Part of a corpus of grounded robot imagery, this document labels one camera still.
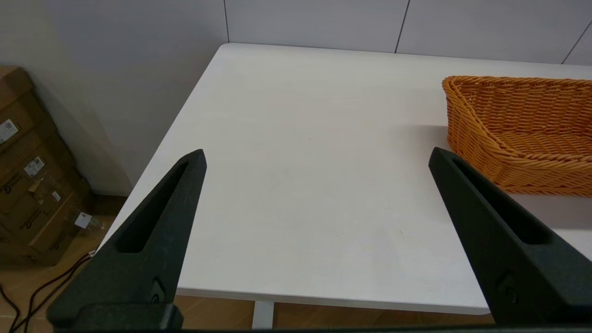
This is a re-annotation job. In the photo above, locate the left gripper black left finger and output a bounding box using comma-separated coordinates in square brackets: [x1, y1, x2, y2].
[46, 149, 207, 330]

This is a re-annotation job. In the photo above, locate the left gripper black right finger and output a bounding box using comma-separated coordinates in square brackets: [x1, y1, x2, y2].
[428, 147, 592, 327]

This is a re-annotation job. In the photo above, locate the orange wicker basket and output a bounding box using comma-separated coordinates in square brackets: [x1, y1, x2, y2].
[442, 75, 592, 197]

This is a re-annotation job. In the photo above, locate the brown cardboard box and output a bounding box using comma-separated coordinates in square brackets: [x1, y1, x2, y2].
[0, 66, 51, 153]
[0, 125, 79, 218]
[0, 178, 95, 267]

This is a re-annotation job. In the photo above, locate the white table leg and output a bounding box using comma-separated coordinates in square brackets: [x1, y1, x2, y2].
[252, 302, 275, 330]

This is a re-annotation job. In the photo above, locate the dark floor cable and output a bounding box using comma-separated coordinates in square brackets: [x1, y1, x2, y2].
[12, 252, 95, 333]
[0, 283, 21, 331]

